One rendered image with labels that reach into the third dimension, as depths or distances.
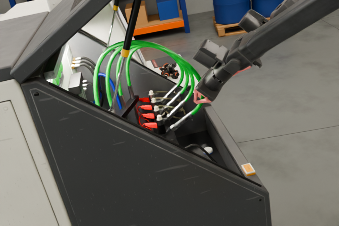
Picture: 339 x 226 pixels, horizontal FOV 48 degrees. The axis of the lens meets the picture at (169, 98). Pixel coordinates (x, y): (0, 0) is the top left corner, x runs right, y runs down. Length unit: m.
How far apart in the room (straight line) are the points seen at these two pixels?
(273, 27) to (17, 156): 0.70
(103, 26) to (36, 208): 0.80
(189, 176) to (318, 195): 1.69
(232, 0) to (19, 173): 5.25
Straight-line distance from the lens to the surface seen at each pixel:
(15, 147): 1.04
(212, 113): 1.69
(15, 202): 1.13
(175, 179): 1.10
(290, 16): 0.92
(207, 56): 1.08
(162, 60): 2.34
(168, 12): 6.69
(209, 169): 1.10
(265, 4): 6.18
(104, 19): 1.62
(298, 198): 2.67
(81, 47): 1.60
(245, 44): 1.00
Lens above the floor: 1.73
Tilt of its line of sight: 24 degrees down
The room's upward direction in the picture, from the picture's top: 11 degrees counter-clockwise
